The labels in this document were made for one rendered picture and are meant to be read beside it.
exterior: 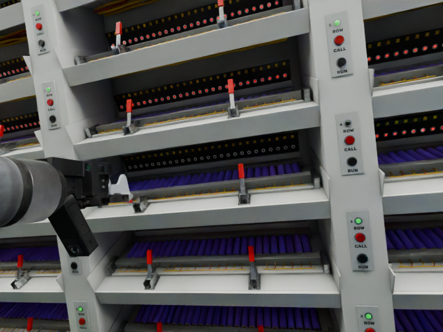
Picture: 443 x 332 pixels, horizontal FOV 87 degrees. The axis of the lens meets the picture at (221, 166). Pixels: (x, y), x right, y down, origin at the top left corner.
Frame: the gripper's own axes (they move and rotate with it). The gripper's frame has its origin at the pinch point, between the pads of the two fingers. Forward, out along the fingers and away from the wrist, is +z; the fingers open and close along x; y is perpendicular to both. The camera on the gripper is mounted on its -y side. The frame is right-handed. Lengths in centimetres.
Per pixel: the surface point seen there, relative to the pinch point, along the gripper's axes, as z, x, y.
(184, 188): 9.6, -10.7, 1.5
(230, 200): 7.2, -23.2, -2.5
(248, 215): 5.5, -27.4, -6.0
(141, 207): 4.8, -1.0, -2.3
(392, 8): 0, -60, 32
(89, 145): 1.8, 11.0, 14.6
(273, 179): 10.0, -33.8, 1.6
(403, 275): 11, -58, -21
